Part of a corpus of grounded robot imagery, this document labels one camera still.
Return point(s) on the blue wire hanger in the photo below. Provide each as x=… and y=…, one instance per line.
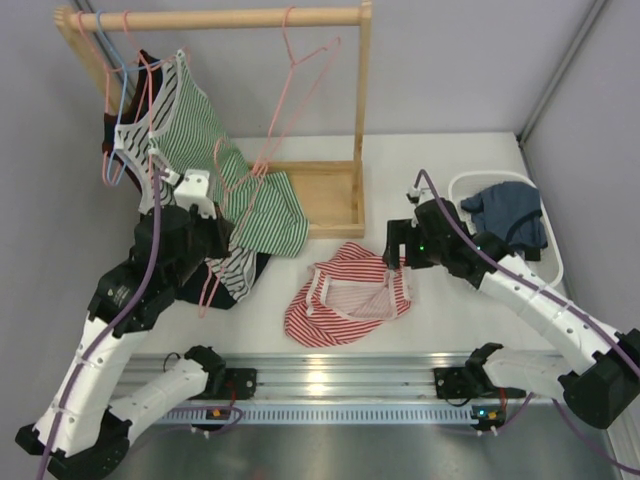
x=123, y=87

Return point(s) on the pink hanger far left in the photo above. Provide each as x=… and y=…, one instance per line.
x=112, y=170

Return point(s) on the pink wire hanger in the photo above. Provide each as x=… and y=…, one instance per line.
x=264, y=158
x=235, y=200

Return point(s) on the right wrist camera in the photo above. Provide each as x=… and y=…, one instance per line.
x=419, y=195

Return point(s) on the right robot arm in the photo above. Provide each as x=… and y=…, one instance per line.
x=597, y=372

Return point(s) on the aluminium mounting rail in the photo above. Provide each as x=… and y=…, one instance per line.
x=341, y=378

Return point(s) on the dark maroon tank top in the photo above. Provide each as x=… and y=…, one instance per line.
x=126, y=136

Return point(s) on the white plastic laundry basket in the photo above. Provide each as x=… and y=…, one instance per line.
x=550, y=268

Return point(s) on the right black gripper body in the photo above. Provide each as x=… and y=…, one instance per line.
x=403, y=231

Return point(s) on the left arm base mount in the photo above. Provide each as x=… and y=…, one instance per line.
x=232, y=384

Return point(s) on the wooden clothes rack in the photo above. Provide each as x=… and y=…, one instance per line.
x=331, y=192

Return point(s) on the perforated cable tray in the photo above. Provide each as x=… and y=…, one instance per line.
x=340, y=414

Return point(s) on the pink hanger with tops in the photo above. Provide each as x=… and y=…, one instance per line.
x=144, y=94

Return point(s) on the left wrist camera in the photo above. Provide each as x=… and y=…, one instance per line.
x=195, y=192

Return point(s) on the red striped tank top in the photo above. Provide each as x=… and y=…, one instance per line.
x=346, y=298

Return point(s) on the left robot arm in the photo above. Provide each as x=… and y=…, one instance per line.
x=85, y=433

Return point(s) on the black striped tank top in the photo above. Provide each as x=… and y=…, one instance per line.
x=128, y=138

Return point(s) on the green striped tank top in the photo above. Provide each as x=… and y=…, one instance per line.
x=277, y=224

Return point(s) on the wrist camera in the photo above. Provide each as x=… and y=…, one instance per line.
x=195, y=192
x=419, y=195

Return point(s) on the blue grey garment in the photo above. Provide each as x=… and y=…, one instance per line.
x=513, y=212

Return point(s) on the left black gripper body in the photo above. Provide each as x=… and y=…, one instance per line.
x=220, y=235

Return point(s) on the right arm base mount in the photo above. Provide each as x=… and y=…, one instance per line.
x=459, y=385

